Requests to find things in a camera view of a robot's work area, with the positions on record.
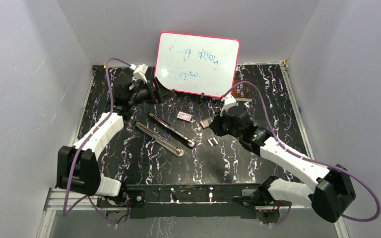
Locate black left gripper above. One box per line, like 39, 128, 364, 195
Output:
128, 78, 176, 107

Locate silver staple strip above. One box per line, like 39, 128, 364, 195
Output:
207, 138, 218, 147

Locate cardboard staple box tray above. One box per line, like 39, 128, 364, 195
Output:
199, 117, 214, 129

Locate red white staple box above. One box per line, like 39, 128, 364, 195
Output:
177, 111, 192, 122

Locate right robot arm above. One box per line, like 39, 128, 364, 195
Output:
209, 106, 356, 223

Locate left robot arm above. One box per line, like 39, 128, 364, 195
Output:
57, 77, 176, 206

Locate brown Three Days book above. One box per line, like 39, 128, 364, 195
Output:
230, 83, 253, 102

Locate pink framed whiteboard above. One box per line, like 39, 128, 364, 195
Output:
154, 31, 240, 98

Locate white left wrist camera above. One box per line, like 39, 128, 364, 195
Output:
130, 64, 148, 83

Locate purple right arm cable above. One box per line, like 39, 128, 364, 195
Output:
220, 80, 381, 227

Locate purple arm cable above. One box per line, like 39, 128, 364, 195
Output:
62, 58, 137, 227
220, 80, 381, 227

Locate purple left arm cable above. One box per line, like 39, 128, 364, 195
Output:
62, 58, 137, 227

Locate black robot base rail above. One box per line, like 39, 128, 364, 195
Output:
98, 183, 291, 220

